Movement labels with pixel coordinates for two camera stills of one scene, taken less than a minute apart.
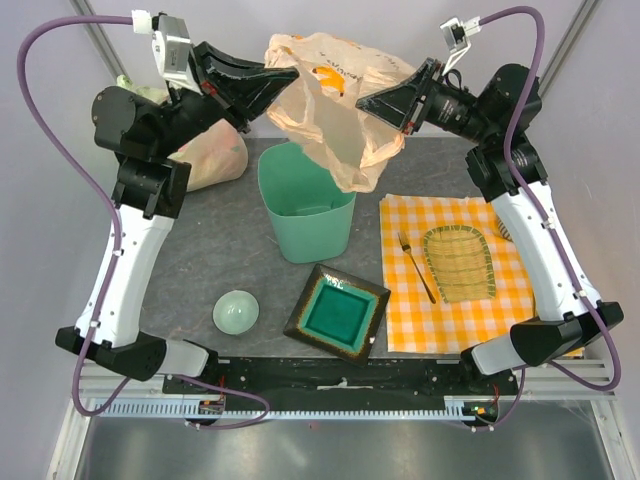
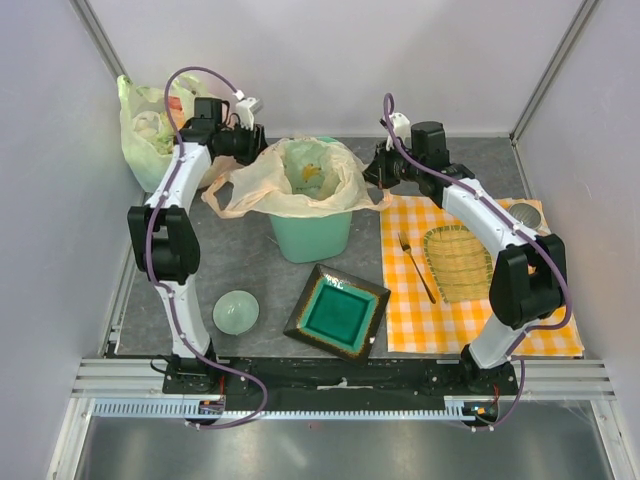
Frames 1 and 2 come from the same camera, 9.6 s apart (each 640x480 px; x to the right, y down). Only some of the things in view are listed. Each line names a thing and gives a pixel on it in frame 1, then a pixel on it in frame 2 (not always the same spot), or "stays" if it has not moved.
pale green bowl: x=235 y=312 stays
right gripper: x=395 y=104 → x=378 y=170
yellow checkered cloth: x=418 y=319 stays
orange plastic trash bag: x=319 y=108 → x=306 y=176
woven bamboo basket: x=461 y=263 stays
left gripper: x=237 y=88 → x=252 y=147
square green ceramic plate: x=338 y=313 stays
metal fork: x=405 y=244 stays
